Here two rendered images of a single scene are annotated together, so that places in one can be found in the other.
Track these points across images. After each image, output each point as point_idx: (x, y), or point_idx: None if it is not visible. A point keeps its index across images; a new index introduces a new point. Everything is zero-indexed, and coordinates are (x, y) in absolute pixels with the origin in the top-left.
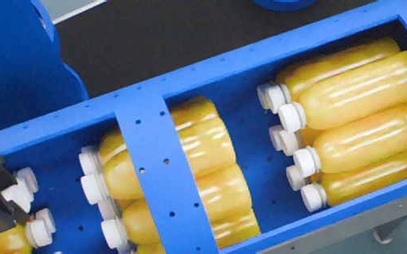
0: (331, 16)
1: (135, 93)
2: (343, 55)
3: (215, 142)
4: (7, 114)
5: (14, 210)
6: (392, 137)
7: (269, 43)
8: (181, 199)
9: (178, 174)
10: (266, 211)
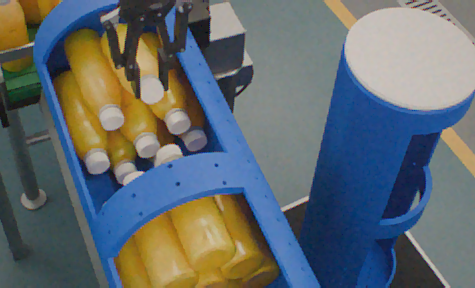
0: None
1: (249, 172)
2: None
3: (204, 237)
4: (313, 205)
5: (134, 76)
6: None
7: (310, 284)
8: (144, 200)
9: (166, 194)
10: None
